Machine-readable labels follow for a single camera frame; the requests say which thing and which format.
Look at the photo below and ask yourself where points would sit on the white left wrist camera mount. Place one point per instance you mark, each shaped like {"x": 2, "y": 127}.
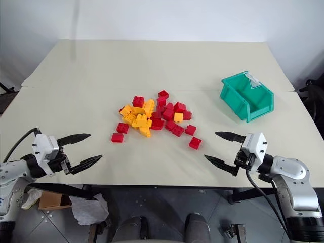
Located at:
{"x": 41, "y": 149}

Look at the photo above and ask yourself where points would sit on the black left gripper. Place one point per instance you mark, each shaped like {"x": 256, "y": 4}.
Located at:
{"x": 60, "y": 162}

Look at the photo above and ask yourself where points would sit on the white glove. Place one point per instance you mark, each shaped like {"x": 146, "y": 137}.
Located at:
{"x": 31, "y": 197}

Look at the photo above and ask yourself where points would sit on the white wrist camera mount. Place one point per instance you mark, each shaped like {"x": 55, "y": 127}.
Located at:
{"x": 256, "y": 146}
{"x": 41, "y": 149}

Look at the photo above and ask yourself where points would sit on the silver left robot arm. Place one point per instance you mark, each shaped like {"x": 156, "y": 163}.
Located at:
{"x": 10, "y": 169}

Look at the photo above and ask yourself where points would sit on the dark rounded shape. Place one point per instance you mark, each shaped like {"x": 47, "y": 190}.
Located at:
{"x": 197, "y": 227}
{"x": 132, "y": 229}

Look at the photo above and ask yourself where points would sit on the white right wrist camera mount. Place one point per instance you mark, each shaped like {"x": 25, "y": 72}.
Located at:
{"x": 256, "y": 146}

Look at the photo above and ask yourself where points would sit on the red toy block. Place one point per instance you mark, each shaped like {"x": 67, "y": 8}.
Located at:
{"x": 157, "y": 124}
{"x": 161, "y": 101}
{"x": 163, "y": 94}
{"x": 170, "y": 125}
{"x": 122, "y": 127}
{"x": 195, "y": 143}
{"x": 160, "y": 109}
{"x": 117, "y": 138}
{"x": 138, "y": 101}
{"x": 156, "y": 115}
{"x": 178, "y": 130}
{"x": 169, "y": 105}
{"x": 187, "y": 116}
{"x": 167, "y": 114}
{"x": 179, "y": 106}
{"x": 190, "y": 129}

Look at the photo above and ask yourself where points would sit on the yellow toy block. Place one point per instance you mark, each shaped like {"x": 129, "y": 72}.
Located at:
{"x": 140, "y": 121}
{"x": 129, "y": 118}
{"x": 126, "y": 110}
{"x": 178, "y": 117}
{"x": 149, "y": 106}
{"x": 144, "y": 131}
{"x": 138, "y": 110}

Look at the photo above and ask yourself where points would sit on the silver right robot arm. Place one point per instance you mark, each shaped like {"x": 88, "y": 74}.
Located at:
{"x": 291, "y": 167}

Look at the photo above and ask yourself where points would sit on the black chair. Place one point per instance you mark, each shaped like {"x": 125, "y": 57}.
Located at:
{"x": 312, "y": 97}

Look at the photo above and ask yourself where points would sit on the white crumpled bag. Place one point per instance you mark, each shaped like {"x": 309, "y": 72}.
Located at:
{"x": 88, "y": 208}

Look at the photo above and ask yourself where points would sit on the black stand base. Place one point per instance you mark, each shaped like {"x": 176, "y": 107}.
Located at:
{"x": 6, "y": 87}

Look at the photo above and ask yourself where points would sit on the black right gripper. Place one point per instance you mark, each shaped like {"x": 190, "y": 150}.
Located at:
{"x": 246, "y": 162}

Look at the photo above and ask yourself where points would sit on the brown cardboard box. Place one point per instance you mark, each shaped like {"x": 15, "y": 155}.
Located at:
{"x": 50, "y": 200}

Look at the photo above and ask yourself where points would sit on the green plastic storage bin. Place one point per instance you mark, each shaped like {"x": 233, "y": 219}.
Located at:
{"x": 236, "y": 97}

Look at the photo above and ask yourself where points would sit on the black table frame bar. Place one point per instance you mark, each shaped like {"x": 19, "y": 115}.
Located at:
{"x": 63, "y": 189}
{"x": 250, "y": 194}

